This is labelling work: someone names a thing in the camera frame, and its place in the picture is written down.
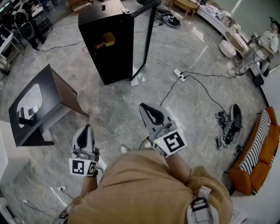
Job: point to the curved white counter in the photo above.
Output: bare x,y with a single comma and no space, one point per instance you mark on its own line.
214,19

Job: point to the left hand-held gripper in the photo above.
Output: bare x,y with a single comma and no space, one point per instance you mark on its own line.
84,156

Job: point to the striped sofa cushion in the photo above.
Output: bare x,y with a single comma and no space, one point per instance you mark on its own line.
256,142

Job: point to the person's white shoe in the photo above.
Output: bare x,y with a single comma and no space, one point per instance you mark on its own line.
147,144
124,149

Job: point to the dark table with wood side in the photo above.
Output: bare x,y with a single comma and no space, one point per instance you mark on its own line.
50,87

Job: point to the wooden table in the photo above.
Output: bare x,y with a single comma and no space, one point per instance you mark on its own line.
188,6

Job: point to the grey equipment pile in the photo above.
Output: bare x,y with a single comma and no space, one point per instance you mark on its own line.
229,131

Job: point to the yellow plastic bin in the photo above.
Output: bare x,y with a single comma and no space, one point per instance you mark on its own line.
109,39

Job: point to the person's tan shirt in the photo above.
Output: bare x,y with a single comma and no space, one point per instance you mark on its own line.
142,190

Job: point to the white power strip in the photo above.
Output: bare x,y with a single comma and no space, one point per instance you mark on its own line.
179,75

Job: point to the black stand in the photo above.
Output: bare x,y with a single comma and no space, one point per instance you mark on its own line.
26,121

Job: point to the white cabinet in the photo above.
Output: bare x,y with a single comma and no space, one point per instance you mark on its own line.
11,153

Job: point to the round black disc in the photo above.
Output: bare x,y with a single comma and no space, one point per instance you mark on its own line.
170,19

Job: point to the person's right forearm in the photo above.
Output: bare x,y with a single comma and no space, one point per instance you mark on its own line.
177,166

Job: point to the person's white left shoe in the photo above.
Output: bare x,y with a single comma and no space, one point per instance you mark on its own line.
124,149

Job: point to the round white side table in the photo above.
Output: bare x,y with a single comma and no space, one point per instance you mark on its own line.
227,49

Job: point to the person's left forearm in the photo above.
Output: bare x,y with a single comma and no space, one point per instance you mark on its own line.
88,186

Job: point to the orange sofa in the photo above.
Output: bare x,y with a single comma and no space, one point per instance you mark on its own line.
262,153

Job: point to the white paper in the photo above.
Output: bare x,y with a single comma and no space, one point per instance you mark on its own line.
135,81

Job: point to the black cabinet with glass door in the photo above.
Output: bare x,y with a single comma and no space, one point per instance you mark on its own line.
98,15

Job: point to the black phone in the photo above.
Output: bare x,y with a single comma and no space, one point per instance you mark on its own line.
33,110

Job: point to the person's white right shoe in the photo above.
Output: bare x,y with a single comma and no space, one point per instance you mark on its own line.
147,144

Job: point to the black plastic block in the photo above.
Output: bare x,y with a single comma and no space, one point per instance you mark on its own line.
258,82

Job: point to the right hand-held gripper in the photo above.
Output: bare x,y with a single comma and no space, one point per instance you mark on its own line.
172,142

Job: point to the white tray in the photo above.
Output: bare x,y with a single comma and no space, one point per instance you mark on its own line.
32,96

